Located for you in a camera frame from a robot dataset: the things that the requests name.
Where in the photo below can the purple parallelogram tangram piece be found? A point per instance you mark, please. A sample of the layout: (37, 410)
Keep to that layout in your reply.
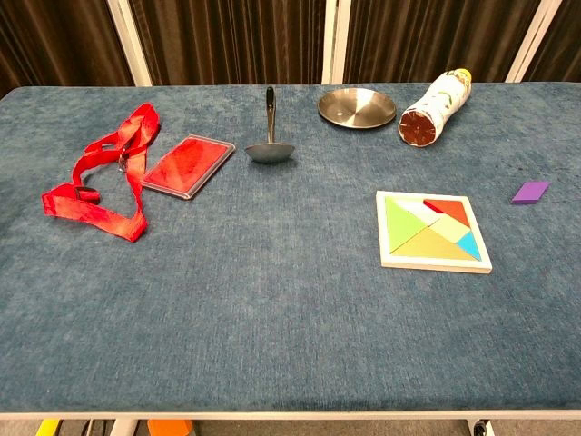
(530, 192)

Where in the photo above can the green triangle tangram piece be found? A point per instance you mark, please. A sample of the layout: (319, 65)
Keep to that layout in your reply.
(401, 224)

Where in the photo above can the orange triangle tangram piece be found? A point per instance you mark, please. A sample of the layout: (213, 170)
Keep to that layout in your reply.
(433, 247)

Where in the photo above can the yellow square tangram piece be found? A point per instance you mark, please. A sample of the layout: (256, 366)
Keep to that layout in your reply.
(450, 229)

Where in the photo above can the red triangle tangram piece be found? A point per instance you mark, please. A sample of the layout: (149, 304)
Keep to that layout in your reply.
(454, 210)

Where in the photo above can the blue triangle puzzle piece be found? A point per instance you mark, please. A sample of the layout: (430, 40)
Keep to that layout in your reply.
(469, 245)

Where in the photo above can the blue table cloth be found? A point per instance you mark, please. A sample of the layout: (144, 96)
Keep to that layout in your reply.
(272, 295)

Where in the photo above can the red clear badge holder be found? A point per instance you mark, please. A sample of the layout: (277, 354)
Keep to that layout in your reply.
(186, 165)

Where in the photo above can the round steel plate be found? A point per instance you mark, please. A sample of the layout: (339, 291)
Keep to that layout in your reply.
(356, 109)

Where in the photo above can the white wooden tangram tray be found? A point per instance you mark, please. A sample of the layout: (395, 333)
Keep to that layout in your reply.
(431, 262)

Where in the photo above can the tea bottle yellow cap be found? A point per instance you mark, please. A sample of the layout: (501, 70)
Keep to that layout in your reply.
(436, 109)

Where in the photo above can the brown curtain panel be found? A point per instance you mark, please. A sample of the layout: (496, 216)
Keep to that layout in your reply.
(565, 41)
(227, 41)
(54, 41)
(431, 36)

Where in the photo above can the yellow floor tape strip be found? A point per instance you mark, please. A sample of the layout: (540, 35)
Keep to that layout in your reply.
(47, 428)

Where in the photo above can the white screen frame post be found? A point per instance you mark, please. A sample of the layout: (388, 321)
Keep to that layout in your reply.
(531, 41)
(336, 41)
(131, 50)

